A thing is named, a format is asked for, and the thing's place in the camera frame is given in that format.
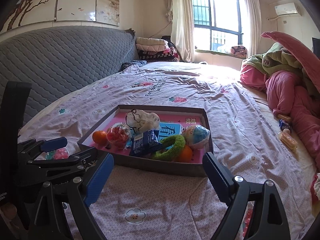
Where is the orange tangerine without stem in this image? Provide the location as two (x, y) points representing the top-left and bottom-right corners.
(92, 131), (107, 145)

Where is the red toy egg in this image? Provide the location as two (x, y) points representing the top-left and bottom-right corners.
(106, 122), (131, 150)

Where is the orange tangerine with stem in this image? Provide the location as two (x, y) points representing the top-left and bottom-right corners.
(175, 145), (193, 163)

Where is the blue and white toy egg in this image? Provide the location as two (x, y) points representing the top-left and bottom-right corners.
(182, 124), (210, 150)

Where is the green fuzzy ring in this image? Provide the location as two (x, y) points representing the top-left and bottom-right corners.
(151, 134), (187, 162)

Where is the blue snack packet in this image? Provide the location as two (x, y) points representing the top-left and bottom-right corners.
(129, 130), (162, 157)

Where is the beige mesh drawstring pouch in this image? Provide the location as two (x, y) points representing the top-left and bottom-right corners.
(125, 109), (160, 134)

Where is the pink strawberry print bedsheet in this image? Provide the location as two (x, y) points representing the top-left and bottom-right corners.
(20, 63), (315, 239)

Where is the dark cardboard box tray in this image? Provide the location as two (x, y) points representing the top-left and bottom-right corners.
(78, 105), (213, 177)

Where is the yellow snack packet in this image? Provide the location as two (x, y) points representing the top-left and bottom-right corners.
(278, 128), (298, 152)

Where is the small blue candy wrapper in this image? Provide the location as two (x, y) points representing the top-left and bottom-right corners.
(279, 119), (292, 132)

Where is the grey quilted headboard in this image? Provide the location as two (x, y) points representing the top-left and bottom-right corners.
(1, 26), (138, 124)

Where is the white and pink scrunchie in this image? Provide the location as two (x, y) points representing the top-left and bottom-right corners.
(310, 173), (320, 204)

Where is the pink crumpled duvet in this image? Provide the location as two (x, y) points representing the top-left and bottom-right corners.
(240, 64), (319, 167)

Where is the dark cloth near headboard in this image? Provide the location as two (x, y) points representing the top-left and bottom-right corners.
(120, 60), (147, 72)

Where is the stack of folded blankets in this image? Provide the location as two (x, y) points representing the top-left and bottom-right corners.
(136, 37), (180, 62)

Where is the patterned cushion on windowsill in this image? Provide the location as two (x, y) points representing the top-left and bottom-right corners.
(230, 45), (247, 59)

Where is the green blanket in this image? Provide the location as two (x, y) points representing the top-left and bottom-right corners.
(240, 42), (319, 98)

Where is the pink quilted cushion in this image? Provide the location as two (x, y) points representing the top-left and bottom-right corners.
(261, 31), (319, 97)

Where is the black television screen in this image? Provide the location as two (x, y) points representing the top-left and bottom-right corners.
(312, 37), (320, 59)

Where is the cream left curtain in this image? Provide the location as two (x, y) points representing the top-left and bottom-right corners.
(165, 0), (195, 62)

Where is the cream curtain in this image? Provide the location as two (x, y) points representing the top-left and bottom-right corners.
(245, 0), (262, 57)
(165, 0), (195, 62)

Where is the cream right curtain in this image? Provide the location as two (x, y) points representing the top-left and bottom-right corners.
(245, 0), (262, 57)

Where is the white air conditioner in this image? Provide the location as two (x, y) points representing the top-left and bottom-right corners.
(274, 2), (300, 16)

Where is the blossom tree wall painting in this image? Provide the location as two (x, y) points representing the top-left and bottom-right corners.
(1, 0), (119, 33)

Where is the window with black frame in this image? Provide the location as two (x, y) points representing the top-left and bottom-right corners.
(192, 0), (244, 53)

